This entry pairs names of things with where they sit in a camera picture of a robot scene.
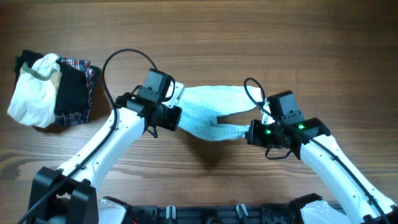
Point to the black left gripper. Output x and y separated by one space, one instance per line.
171 124

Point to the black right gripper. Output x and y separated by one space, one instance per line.
253 135

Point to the light blue striped garment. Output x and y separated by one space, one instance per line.
203 105

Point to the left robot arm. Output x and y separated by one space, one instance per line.
69 193

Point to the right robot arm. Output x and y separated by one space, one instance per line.
360 201

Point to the black folded garment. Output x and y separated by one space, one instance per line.
72 96

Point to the red plaid folded garment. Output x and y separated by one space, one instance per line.
71 119

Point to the white folded garment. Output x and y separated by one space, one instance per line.
34 98

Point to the dark green folded garment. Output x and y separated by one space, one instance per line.
91 72

